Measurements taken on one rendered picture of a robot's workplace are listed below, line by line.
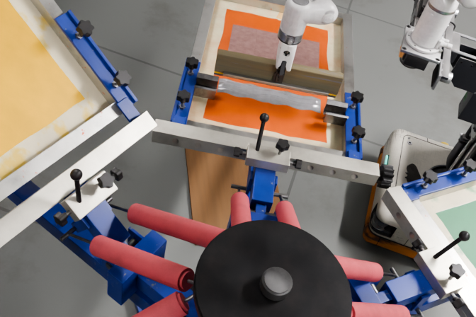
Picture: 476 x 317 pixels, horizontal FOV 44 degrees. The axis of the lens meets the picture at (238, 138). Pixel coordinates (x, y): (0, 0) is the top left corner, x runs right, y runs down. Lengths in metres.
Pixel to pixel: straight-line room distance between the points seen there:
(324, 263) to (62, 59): 0.89
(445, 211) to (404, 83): 2.03
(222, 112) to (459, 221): 0.81
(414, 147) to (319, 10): 1.48
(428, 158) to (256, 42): 1.22
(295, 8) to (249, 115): 0.42
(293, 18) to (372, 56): 2.28
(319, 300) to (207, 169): 1.86
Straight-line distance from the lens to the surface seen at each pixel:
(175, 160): 3.00
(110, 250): 1.36
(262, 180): 1.66
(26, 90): 1.59
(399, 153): 3.00
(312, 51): 2.26
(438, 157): 3.09
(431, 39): 2.12
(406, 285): 1.61
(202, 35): 2.14
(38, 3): 1.68
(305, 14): 1.72
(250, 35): 2.25
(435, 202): 1.93
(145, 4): 3.92
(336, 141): 1.95
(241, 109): 1.95
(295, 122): 1.96
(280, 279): 1.14
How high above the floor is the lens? 2.32
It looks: 47 degrees down
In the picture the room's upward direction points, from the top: 15 degrees clockwise
